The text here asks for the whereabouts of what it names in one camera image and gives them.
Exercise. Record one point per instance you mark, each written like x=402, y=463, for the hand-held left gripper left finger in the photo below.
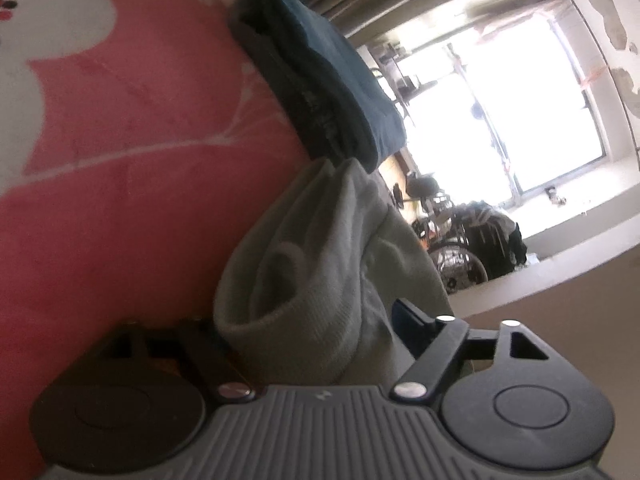
x=210, y=355

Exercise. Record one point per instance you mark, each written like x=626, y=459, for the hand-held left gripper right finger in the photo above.
x=402, y=320

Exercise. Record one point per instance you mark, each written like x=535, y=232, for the folded dark blue clothes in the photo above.
x=325, y=70

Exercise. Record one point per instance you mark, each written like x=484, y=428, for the wheelchair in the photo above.
x=460, y=265

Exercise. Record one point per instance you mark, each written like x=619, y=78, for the black swivel chair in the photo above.
x=422, y=185

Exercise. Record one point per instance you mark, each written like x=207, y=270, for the pink floral blanket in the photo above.
x=125, y=185

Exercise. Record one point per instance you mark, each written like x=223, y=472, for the folding table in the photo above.
x=400, y=85

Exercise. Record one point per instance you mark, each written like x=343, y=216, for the large bright window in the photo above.
x=540, y=110

